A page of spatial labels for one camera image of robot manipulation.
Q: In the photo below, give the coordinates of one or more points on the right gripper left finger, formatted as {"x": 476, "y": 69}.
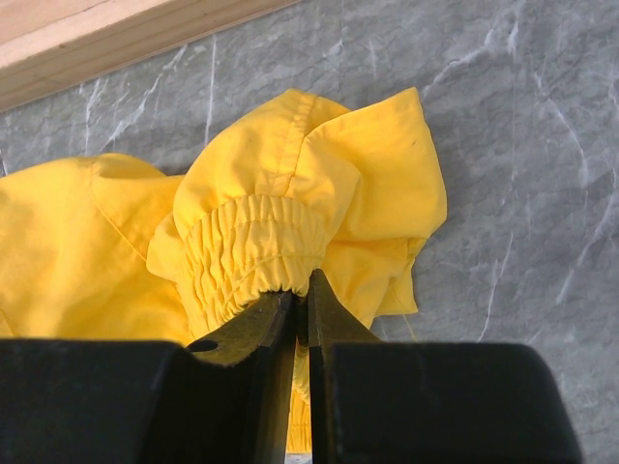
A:
{"x": 222, "y": 399}

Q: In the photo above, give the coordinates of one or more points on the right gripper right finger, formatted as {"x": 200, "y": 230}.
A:
{"x": 374, "y": 401}

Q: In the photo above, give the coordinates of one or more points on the yellow shorts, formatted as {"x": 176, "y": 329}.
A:
{"x": 109, "y": 248}

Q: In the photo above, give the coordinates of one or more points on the wooden hanger rack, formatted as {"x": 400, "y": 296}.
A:
{"x": 50, "y": 46}

